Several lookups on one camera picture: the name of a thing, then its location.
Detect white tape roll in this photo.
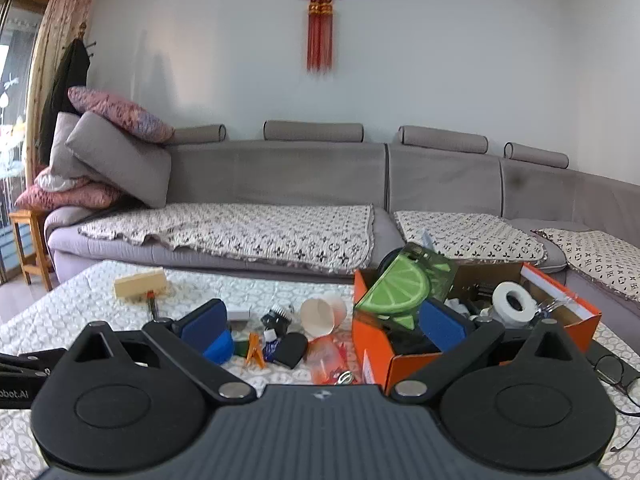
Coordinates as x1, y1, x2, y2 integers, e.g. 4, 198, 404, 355
492, 281, 538, 323

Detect black round object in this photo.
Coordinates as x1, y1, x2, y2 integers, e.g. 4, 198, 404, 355
377, 249, 408, 281

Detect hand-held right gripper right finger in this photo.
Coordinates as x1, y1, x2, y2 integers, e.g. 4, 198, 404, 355
390, 299, 581, 403

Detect orange plastic clip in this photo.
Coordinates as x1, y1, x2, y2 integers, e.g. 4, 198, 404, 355
245, 332, 266, 368

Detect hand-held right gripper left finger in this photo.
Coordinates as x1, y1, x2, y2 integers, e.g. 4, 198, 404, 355
65, 299, 253, 403

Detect clear bag of orange pieces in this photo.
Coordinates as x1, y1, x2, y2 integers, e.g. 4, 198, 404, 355
307, 335, 358, 386

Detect cream wooden block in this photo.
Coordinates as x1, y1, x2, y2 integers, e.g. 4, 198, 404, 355
113, 268, 171, 303

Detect beige patterned curtain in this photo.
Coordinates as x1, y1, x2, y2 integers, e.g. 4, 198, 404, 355
25, 0, 108, 201

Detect glass balcony door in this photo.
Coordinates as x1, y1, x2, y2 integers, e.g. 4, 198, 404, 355
0, 0, 46, 286

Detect black brush head white bristles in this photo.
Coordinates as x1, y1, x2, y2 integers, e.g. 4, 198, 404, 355
261, 305, 293, 336

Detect black marker with red cap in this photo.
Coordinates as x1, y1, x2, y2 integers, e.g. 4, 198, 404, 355
145, 292, 173, 322

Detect blue plastic cap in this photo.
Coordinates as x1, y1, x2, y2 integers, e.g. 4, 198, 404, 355
202, 331, 235, 366

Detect patterned quilted sofa cover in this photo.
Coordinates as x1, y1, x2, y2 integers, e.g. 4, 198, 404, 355
392, 210, 548, 266
77, 203, 376, 276
532, 227, 640, 303

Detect pink floral pillow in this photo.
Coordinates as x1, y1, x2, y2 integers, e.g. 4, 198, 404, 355
67, 86, 176, 143
15, 180, 123, 211

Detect large grey cushion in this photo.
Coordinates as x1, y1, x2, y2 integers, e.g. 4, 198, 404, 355
65, 111, 173, 209

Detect dark hanging coat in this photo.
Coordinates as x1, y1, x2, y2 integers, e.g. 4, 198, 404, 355
39, 37, 92, 161

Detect white pillow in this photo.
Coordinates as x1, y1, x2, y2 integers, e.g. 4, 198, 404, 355
34, 166, 91, 192

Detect green lime slice package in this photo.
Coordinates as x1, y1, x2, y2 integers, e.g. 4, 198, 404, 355
360, 242, 458, 333

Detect wooden stool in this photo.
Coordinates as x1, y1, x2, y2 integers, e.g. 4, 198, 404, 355
9, 208, 55, 292

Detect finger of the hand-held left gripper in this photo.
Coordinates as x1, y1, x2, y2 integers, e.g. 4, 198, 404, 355
0, 362, 56, 379
0, 348, 68, 367

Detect desktop with leaf-patterned cloth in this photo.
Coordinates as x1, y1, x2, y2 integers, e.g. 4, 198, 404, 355
0, 260, 640, 480

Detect black heart-shaped case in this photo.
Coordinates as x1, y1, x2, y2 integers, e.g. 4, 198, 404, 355
275, 332, 309, 370

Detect orange cardboard box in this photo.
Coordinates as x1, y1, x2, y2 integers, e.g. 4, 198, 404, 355
351, 260, 602, 396

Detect black-framed glasses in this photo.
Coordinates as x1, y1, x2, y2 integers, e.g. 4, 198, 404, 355
585, 345, 640, 453

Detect white paper cup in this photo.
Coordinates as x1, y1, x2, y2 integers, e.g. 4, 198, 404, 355
300, 294, 348, 339

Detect grey fabric sofa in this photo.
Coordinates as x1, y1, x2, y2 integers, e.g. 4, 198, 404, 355
44, 120, 640, 333

